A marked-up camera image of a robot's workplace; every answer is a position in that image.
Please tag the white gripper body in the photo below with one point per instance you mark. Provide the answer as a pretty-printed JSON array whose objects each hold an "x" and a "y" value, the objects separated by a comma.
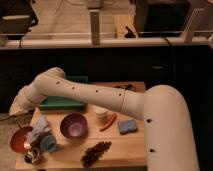
[{"x": 21, "y": 104}]

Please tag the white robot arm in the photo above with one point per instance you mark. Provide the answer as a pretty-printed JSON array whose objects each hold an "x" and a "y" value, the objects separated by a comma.
[{"x": 169, "y": 134}]

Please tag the blue plastic cup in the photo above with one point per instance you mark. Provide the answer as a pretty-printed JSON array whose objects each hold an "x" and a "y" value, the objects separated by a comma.
[{"x": 49, "y": 143}]

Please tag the metal cup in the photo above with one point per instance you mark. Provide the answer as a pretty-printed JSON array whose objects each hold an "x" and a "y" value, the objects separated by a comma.
[{"x": 32, "y": 156}]

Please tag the white cup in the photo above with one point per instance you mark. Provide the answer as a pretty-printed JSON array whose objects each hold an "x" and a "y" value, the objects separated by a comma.
[{"x": 101, "y": 113}]

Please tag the green tray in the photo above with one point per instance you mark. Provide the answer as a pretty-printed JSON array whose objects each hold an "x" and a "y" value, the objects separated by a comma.
[{"x": 62, "y": 103}]

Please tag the grey cloth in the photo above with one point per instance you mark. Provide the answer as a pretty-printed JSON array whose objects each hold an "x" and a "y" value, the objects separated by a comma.
[{"x": 39, "y": 127}]

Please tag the red plate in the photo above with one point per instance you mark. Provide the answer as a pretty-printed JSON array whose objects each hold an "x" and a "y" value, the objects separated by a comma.
[{"x": 19, "y": 138}]

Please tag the purple bowl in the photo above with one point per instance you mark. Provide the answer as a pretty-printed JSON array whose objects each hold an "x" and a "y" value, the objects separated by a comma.
[{"x": 74, "y": 126}]

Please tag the wooden table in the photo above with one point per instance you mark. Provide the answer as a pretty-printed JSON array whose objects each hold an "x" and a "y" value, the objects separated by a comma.
[{"x": 125, "y": 150}]

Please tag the black office chair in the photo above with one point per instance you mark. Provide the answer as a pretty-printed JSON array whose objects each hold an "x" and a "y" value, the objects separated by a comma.
[{"x": 16, "y": 18}]

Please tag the bunch of dark grapes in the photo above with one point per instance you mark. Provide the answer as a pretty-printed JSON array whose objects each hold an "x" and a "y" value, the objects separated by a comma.
[{"x": 93, "y": 154}]

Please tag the red chili pepper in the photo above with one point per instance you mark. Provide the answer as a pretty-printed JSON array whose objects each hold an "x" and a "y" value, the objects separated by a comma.
[{"x": 109, "y": 122}]

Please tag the black sunglasses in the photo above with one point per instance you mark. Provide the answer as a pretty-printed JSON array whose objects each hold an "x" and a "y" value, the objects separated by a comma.
[{"x": 129, "y": 87}]

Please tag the blue sponge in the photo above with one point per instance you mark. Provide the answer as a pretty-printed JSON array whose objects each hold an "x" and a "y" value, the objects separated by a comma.
[{"x": 127, "y": 126}]

